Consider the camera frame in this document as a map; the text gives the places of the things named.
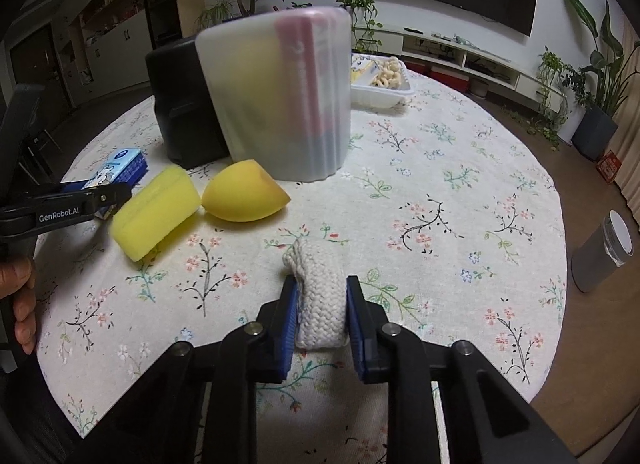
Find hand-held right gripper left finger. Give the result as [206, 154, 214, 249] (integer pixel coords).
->
[65, 274, 302, 464]

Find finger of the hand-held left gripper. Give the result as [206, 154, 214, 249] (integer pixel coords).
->
[0, 182, 132, 239]
[0, 182, 90, 212]

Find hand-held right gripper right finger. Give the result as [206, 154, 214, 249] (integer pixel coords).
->
[346, 275, 581, 464]

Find white knitted cloth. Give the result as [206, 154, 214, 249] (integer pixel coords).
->
[282, 236, 350, 350]

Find yellow rectangular sponge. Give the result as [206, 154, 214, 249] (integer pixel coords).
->
[110, 166, 202, 263]

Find translucent white container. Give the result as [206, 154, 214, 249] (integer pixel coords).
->
[194, 6, 353, 183]

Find person's left hand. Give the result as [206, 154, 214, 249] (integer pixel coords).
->
[0, 256, 37, 356]

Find blue printed carton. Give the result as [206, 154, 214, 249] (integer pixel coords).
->
[81, 148, 150, 221]

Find floral tablecloth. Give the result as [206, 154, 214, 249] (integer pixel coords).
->
[32, 58, 569, 462]

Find wooden shelving cabinet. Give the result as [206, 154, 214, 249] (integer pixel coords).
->
[9, 0, 177, 112]

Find yellow egg-shaped sponge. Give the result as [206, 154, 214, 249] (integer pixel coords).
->
[200, 159, 292, 223]

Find black cylindrical container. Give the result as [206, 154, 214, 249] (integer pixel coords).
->
[144, 36, 234, 171]

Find yellow foam piece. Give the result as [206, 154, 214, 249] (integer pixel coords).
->
[227, 36, 282, 157]

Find white plastic tray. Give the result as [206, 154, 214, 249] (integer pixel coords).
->
[349, 54, 416, 110]

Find grey trash can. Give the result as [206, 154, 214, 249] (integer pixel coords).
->
[570, 210, 640, 294]

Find pink foam piece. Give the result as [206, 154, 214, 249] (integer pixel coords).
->
[275, 14, 333, 137]

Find yellow printed packet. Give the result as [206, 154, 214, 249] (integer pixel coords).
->
[350, 54, 381, 86]

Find red storage box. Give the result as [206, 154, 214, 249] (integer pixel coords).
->
[429, 68, 472, 92]

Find red floor box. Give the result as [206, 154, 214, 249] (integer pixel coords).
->
[595, 150, 624, 185]

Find white television cabinet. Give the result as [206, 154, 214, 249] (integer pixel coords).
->
[350, 24, 587, 112]

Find dark grey plant pot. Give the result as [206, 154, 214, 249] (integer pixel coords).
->
[571, 106, 620, 163]

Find trailing green houseplant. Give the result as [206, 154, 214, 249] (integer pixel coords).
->
[332, 0, 385, 55]

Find small bushy houseplant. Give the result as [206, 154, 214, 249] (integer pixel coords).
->
[527, 46, 587, 152]

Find beige curtain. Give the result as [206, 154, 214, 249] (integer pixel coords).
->
[618, 41, 640, 232]

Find large broad-leaf houseplant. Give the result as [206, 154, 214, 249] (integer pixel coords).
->
[562, 0, 640, 119]

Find beige ring-shaped pieces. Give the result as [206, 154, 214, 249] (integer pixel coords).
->
[369, 58, 407, 90]

